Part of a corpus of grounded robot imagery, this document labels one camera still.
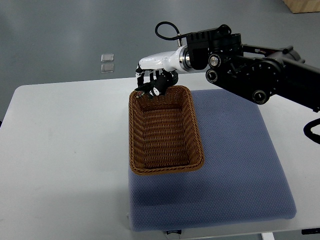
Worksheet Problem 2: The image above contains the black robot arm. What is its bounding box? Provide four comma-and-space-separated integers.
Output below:
171, 24, 320, 112

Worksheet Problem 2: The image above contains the dark toy crocodile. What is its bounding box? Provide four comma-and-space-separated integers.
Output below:
134, 81, 161, 98

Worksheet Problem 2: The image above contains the brown wicker basket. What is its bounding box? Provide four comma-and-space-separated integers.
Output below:
128, 85, 205, 176

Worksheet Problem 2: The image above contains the upper metal floor plate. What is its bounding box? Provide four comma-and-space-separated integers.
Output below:
100, 53, 114, 63

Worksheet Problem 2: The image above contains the wooden box corner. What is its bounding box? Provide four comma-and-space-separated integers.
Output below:
283, 0, 320, 14

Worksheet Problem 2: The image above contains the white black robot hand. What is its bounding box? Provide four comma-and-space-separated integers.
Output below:
135, 45, 192, 96

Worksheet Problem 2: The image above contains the lower metal floor plate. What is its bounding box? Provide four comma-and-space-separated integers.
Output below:
100, 63, 115, 73

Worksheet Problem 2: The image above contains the black cable loop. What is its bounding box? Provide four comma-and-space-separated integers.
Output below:
303, 117, 320, 145

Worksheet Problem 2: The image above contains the blue-grey foam cushion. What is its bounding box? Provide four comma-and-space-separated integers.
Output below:
129, 89, 297, 232

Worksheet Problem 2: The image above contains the metal floor plate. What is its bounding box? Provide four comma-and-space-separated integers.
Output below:
100, 53, 114, 63
100, 63, 115, 73

